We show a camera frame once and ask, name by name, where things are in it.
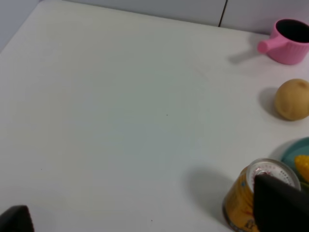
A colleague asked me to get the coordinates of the yellow drink can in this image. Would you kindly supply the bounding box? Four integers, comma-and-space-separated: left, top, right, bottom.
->
223, 158, 301, 232

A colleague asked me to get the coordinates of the round teal plate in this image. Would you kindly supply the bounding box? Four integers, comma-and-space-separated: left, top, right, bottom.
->
281, 137, 309, 194

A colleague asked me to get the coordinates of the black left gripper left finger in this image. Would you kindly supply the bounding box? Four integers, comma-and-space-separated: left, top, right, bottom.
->
0, 205, 35, 232

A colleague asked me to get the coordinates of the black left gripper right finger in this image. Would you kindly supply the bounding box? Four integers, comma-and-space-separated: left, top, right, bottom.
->
253, 174, 309, 232

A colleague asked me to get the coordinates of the toy corn cob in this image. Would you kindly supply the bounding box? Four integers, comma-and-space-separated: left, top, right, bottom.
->
295, 155, 309, 182

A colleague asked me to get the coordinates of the brown potato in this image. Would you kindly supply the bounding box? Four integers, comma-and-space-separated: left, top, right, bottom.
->
274, 79, 309, 121

